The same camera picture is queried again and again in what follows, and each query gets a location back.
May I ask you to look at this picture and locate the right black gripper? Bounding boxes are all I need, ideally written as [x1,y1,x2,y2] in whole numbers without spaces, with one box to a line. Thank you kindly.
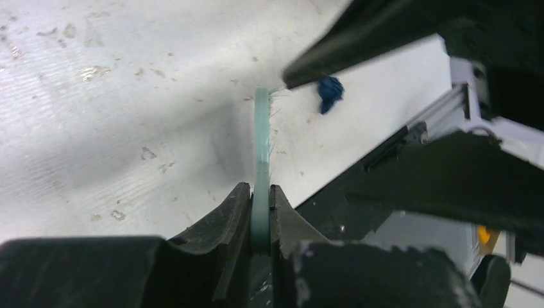
[345,1,543,255]

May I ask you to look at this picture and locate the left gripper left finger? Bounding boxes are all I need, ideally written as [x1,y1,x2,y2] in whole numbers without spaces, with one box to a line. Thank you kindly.
[1,182,251,307]

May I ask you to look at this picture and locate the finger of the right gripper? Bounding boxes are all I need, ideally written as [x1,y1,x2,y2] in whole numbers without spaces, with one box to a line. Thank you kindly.
[282,0,462,89]

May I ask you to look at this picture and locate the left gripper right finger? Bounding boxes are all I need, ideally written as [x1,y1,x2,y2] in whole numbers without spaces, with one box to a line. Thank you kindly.
[269,185,482,307]

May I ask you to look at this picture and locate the green hand brush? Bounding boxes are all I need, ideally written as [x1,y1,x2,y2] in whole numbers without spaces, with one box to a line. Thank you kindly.
[250,87,273,255]

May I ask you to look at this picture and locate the dark blue scrap front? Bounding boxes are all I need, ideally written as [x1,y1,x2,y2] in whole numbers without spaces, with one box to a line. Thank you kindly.
[318,76,344,115]

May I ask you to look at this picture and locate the aluminium rail frame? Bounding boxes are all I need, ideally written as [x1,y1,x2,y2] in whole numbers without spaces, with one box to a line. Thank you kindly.
[407,58,543,168]

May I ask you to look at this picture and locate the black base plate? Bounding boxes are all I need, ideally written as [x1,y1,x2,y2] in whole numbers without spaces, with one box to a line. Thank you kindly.
[296,122,427,240]

